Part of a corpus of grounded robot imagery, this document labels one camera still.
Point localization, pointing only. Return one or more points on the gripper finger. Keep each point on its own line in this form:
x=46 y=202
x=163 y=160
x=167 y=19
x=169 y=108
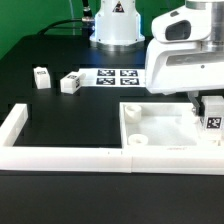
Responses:
x=193 y=98

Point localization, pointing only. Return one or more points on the white U-shaped fence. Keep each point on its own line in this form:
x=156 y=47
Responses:
x=188 y=160

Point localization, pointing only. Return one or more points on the white marker sheet with tags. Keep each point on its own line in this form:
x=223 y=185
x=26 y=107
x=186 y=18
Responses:
x=105 y=77

